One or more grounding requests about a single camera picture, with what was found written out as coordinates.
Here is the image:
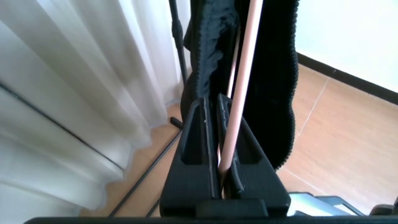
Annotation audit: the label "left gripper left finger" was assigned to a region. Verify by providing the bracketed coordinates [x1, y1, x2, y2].
[159, 96, 219, 218]

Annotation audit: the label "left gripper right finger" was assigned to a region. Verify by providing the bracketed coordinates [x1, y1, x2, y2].
[216, 93, 292, 218]

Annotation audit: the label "black shorts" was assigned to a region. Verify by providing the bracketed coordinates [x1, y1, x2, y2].
[180, 0, 300, 170]

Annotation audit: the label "pink clothes hanger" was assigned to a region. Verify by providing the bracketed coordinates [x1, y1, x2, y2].
[216, 0, 264, 200]

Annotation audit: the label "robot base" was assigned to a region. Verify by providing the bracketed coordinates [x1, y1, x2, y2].
[287, 192, 398, 218]

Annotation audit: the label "black clothes rack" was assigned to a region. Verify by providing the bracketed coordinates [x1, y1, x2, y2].
[108, 0, 190, 218]

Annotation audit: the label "beige curtain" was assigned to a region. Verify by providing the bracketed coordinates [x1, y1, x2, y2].
[0, 0, 192, 224]

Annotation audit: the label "dark curtain cord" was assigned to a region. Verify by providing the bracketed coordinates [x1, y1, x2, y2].
[0, 81, 126, 171]

